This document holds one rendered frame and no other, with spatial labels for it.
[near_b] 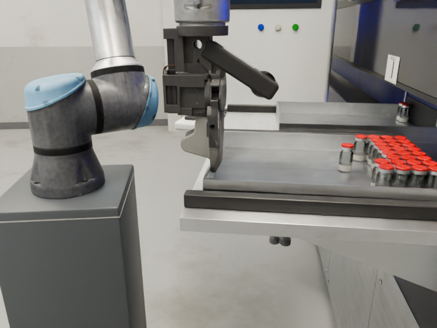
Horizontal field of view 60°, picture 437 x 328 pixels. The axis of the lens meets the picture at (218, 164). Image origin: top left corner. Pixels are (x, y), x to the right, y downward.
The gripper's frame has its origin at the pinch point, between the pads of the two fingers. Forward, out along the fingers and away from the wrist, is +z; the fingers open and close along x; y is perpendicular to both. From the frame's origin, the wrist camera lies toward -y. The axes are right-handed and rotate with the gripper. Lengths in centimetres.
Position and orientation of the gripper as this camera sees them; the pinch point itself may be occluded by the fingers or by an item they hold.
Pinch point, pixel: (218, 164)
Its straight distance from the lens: 58.7
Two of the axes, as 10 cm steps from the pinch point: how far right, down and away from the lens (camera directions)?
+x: -1.1, 3.4, -9.3
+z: 0.1, 9.4, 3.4
